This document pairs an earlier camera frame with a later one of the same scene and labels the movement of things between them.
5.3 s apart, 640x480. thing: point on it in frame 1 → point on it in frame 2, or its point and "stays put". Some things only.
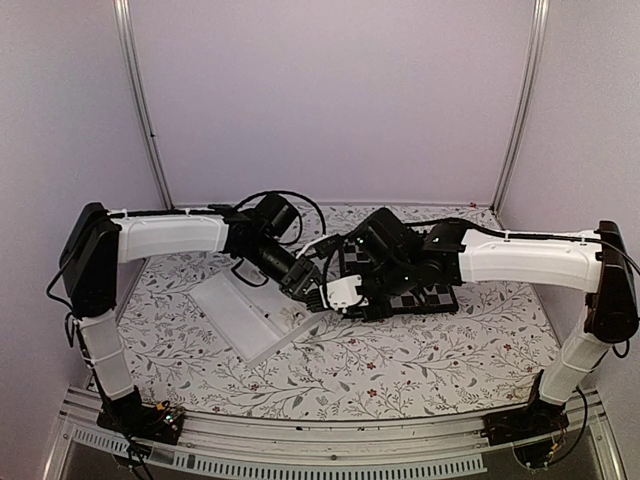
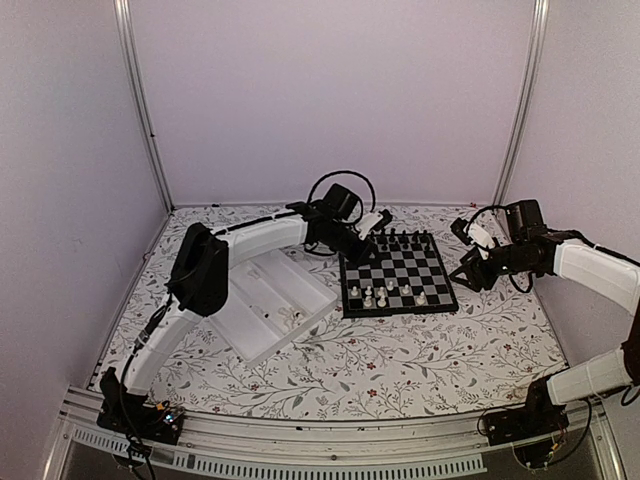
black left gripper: (303, 266) → (362, 257)
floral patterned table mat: (489, 359) stays put
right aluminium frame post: (528, 105) stays put
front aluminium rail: (450, 445) stays put
